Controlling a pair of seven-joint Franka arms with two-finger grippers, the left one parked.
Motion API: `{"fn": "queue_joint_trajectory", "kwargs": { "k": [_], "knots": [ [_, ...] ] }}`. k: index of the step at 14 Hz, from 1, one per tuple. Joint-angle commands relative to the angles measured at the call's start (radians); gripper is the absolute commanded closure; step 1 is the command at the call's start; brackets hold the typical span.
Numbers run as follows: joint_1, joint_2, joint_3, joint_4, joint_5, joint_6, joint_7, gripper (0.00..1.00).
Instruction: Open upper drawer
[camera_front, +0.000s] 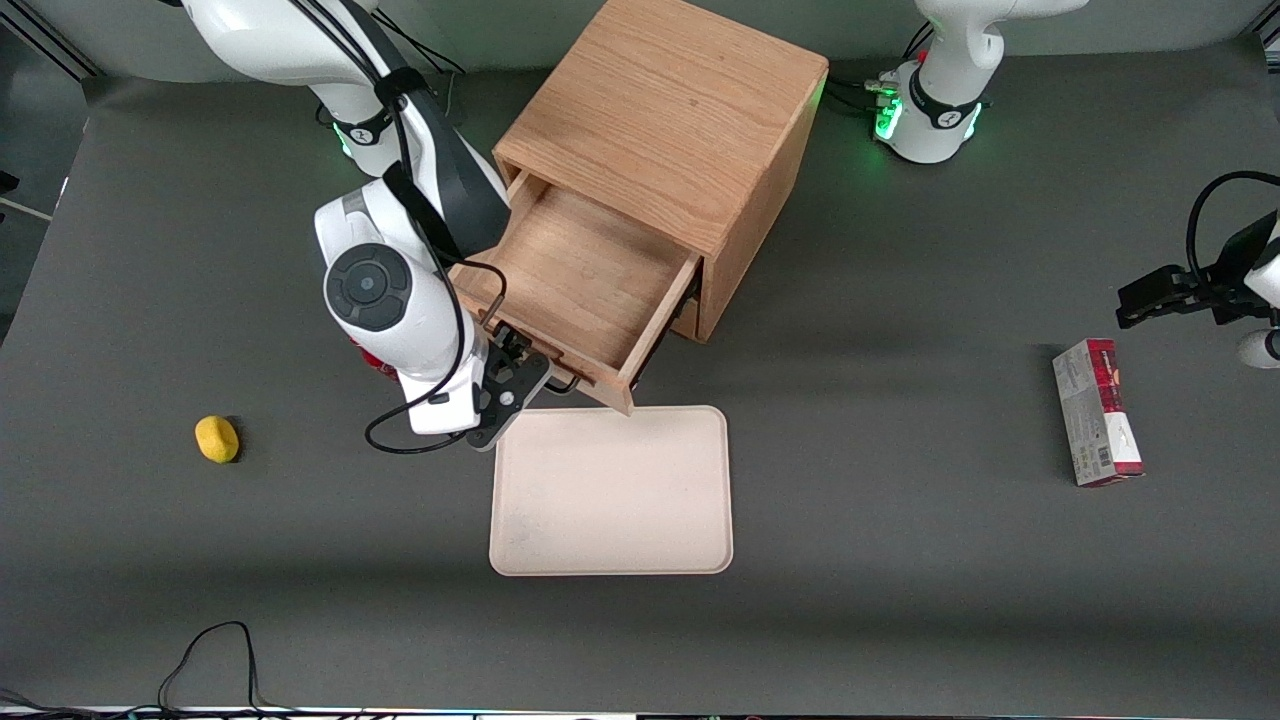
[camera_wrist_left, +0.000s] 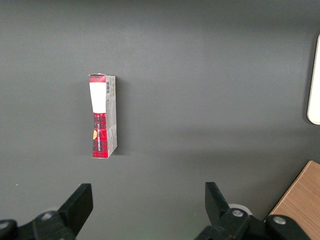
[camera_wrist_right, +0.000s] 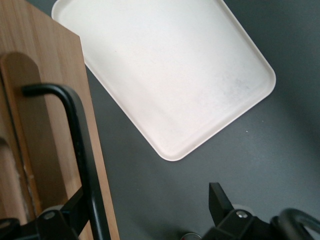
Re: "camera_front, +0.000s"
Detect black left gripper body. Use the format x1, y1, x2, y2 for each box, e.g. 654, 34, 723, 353
1195, 213, 1276, 327

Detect black metal drawer handle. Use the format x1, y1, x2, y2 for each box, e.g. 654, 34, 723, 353
483, 318, 583, 394

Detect wooden drawer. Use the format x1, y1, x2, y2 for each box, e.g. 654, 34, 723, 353
447, 170, 703, 416

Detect wooden drawer cabinet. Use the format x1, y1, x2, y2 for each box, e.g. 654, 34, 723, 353
493, 0, 830, 344

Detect red cola bottle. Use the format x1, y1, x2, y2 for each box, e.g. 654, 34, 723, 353
348, 338, 398, 377

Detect red plaid cardboard box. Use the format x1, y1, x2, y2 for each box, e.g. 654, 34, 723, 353
1052, 338, 1145, 488

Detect cream rectangular tray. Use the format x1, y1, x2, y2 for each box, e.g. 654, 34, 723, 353
489, 405, 735, 577

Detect yellow lemon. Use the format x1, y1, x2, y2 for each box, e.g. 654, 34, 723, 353
194, 415, 241, 464

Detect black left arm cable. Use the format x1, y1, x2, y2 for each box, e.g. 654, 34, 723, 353
1186, 171, 1280, 293

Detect thin black floor cable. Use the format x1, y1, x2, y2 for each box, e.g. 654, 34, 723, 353
0, 621, 311, 720

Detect black right base cables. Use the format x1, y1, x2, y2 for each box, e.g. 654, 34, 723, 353
375, 8, 467, 111

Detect black base cables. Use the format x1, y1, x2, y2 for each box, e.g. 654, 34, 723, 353
375, 8, 467, 111
828, 20, 936, 119

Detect black left base cables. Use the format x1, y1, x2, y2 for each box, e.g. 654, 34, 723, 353
828, 20, 936, 119

